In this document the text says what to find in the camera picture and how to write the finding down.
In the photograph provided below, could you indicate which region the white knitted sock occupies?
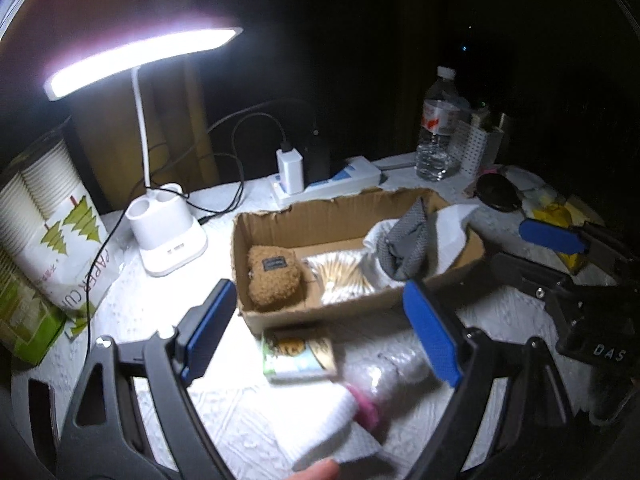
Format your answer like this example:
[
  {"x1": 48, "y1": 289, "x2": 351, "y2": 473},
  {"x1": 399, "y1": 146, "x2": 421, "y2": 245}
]
[{"x1": 282, "y1": 382, "x2": 382, "y2": 471}]

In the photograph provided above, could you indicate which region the brown plush pouch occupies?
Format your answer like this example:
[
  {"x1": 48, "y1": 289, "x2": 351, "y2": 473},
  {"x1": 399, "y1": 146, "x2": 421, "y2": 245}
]
[{"x1": 247, "y1": 245, "x2": 303, "y2": 311}]

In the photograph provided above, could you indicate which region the white USB charger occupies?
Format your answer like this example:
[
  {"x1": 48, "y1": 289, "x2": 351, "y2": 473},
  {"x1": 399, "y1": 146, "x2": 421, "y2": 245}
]
[{"x1": 277, "y1": 148, "x2": 305, "y2": 195}]

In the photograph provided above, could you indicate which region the operator hand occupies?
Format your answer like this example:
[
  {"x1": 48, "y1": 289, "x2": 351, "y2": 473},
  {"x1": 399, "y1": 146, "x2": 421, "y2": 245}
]
[{"x1": 288, "y1": 458, "x2": 341, "y2": 480}]

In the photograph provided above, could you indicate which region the pink plush pouch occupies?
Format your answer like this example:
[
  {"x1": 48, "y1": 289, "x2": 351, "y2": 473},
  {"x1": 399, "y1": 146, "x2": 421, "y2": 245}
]
[{"x1": 346, "y1": 384, "x2": 381, "y2": 432}]

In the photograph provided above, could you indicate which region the black round lid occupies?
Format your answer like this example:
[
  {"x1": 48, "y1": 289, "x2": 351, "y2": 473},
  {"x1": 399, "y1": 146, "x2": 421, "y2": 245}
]
[{"x1": 475, "y1": 174, "x2": 522, "y2": 212}]

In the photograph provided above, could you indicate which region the clear water bottle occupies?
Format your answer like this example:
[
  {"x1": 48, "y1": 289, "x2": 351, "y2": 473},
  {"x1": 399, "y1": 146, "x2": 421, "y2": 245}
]
[{"x1": 416, "y1": 66, "x2": 462, "y2": 181}]

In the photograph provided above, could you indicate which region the black lamp cable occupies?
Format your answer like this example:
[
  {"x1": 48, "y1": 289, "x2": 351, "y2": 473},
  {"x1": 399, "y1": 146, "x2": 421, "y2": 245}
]
[{"x1": 84, "y1": 142, "x2": 241, "y2": 361}]

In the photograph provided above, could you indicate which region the grey and white cloth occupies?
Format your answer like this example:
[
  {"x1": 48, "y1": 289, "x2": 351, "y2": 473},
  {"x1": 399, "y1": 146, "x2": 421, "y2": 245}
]
[{"x1": 360, "y1": 197, "x2": 477, "y2": 290}]

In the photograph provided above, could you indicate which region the white LED desk lamp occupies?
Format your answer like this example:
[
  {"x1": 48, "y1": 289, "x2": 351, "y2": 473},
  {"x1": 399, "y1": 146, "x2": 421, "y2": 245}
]
[{"x1": 42, "y1": 25, "x2": 245, "y2": 278}]

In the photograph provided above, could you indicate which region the yellow packet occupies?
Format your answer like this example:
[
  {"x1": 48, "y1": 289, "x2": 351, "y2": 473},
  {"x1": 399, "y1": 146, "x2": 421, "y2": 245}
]
[{"x1": 523, "y1": 195, "x2": 605, "y2": 275}]

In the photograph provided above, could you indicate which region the white perforated holder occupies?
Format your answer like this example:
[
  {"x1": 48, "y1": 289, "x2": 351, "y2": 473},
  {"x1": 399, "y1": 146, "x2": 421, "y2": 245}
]
[{"x1": 450, "y1": 108, "x2": 508, "y2": 179}]

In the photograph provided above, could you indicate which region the black power adapter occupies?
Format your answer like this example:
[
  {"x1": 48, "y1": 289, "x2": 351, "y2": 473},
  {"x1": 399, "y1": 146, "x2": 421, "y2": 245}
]
[{"x1": 302, "y1": 130, "x2": 331, "y2": 185}]

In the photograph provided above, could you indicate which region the green cardboard box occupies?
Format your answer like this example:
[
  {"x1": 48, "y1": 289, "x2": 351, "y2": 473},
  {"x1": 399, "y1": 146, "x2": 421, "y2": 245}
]
[{"x1": 0, "y1": 249, "x2": 66, "y2": 366}]

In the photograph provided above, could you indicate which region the open brown cardboard box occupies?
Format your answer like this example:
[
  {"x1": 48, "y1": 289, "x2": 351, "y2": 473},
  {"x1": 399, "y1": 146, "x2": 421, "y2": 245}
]
[{"x1": 231, "y1": 188, "x2": 485, "y2": 335}]

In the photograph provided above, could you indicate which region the white textured tablecloth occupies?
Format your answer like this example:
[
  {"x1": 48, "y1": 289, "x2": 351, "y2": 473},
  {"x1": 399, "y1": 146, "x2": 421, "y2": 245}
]
[{"x1": 8, "y1": 152, "x2": 616, "y2": 480}]

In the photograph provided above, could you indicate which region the paper cup pack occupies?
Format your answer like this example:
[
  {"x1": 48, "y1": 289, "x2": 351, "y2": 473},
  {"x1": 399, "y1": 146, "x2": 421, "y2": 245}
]
[{"x1": 1, "y1": 136, "x2": 124, "y2": 322}]

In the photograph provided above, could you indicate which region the white power strip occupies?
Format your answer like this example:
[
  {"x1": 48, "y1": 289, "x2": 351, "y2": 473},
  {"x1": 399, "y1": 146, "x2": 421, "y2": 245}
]
[{"x1": 268, "y1": 156, "x2": 382, "y2": 207}]

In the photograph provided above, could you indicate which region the cotton swab bag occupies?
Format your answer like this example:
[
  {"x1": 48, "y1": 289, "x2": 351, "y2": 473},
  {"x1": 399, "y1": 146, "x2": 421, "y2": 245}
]
[{"x1": 304, "y1": 250, "x2": 375, "y2": 304}]

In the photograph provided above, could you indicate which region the black charger cable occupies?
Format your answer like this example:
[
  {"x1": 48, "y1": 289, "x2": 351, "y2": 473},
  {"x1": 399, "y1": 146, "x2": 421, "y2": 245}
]
[{"x1": 196, "y1": 110, "x2": 294, "y2": 226}]

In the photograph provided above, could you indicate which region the clear bubble wrap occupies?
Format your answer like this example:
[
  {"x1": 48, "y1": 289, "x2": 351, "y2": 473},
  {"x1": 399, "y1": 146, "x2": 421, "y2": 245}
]
[{"x1": 342, "y1": 349, "x2": 433, "y2": 406}]

